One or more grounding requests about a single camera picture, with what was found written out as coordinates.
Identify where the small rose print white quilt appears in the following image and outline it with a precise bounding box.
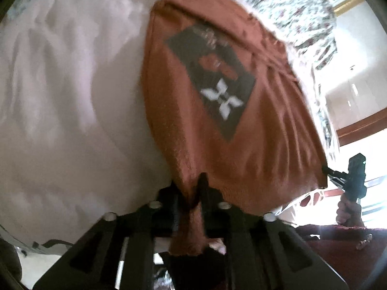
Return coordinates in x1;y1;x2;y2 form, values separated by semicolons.
233;0;341;165

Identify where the pink heart print blanket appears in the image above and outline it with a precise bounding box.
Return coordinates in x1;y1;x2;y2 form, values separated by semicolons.
0;0;188;256

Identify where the orange printed T-shirt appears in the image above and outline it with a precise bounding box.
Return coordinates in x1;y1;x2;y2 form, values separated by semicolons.
141;0;328;256

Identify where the person's right hand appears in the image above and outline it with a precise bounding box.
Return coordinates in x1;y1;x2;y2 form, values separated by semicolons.
336;193;365;228

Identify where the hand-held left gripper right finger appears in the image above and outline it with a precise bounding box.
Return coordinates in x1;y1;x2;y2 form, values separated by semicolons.
197;172;349;290

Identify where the person's dark red clothing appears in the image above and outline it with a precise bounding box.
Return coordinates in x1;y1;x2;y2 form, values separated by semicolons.
298;223;387;290

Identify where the brown wooden trim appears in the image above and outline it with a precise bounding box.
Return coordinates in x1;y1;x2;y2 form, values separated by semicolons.
335;107;387;146

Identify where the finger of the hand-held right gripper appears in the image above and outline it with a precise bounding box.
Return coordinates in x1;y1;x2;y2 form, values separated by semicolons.
322;165;349;185

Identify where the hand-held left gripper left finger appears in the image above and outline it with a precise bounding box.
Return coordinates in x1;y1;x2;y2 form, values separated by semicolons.
32;180;194;290

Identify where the gold picture frame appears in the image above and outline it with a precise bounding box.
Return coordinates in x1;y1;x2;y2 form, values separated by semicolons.
331;0;365;16

